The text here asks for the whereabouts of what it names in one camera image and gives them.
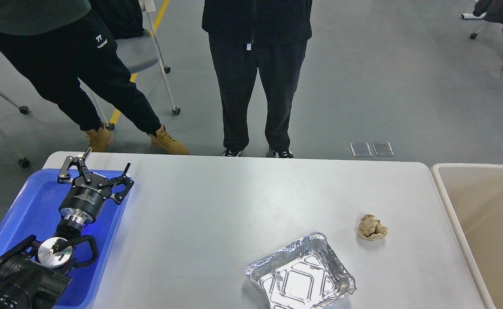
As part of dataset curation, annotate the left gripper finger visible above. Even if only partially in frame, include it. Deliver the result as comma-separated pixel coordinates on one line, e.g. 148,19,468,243
58,148,94,186
98,163,135,205

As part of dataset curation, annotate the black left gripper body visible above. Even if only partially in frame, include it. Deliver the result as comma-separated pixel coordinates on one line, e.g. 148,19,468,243
59,173,115,225

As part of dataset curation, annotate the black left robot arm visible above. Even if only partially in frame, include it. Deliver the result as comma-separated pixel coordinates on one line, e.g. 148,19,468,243
0,149,134,309

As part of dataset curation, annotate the blue plastic tray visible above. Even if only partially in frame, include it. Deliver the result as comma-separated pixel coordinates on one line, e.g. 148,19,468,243
0,169,128,309

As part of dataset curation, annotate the person in tan boots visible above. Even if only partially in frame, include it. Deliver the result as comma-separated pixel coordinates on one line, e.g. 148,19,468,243
0,0,190,155

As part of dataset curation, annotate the aluminium foil tray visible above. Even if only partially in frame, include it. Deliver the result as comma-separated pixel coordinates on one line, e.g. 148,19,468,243
244,231,356,309

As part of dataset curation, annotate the person in black clothes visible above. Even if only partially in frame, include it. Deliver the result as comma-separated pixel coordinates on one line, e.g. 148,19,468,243
201,0,313,158

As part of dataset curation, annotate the left metal floor plate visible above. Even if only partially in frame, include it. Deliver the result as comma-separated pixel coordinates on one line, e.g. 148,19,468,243
350,142,372,157

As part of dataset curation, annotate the metal floor plate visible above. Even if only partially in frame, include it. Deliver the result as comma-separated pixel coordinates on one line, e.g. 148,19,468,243
350,142,372,157
372,142,395,157

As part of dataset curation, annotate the crumpled brown paper ball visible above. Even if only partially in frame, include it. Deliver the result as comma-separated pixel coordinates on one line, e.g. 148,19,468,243
357,214,387,241

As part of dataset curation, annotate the right metal floor plate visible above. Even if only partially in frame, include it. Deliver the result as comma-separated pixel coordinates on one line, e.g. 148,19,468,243
372,142,395,157

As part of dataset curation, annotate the beige plastic bin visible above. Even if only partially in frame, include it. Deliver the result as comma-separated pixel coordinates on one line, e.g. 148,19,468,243
431,164,503,309

